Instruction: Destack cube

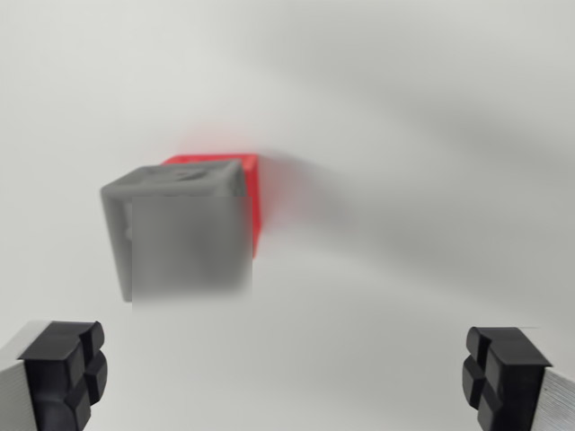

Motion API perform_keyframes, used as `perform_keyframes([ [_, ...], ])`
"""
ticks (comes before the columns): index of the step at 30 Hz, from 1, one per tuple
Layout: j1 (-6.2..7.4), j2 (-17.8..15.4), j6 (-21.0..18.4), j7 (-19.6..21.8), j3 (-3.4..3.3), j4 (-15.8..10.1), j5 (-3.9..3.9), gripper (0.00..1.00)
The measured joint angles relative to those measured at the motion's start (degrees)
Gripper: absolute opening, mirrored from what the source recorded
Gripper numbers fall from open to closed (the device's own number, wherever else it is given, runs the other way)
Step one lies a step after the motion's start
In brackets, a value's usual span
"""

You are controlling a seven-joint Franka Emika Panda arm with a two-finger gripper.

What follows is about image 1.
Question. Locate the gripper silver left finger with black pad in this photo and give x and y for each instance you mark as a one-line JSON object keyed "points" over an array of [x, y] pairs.
{"points": [[54, 377]]}

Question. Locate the red cube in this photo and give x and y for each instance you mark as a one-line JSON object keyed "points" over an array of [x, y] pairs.
{"points": [[252, 193]]}

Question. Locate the grey embossed number cube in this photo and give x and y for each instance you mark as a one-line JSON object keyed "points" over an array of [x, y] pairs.
{"points": [[179, 242]]}

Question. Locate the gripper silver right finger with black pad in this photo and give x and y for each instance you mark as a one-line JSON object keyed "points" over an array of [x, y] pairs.
{"points": [[516, 381]]}

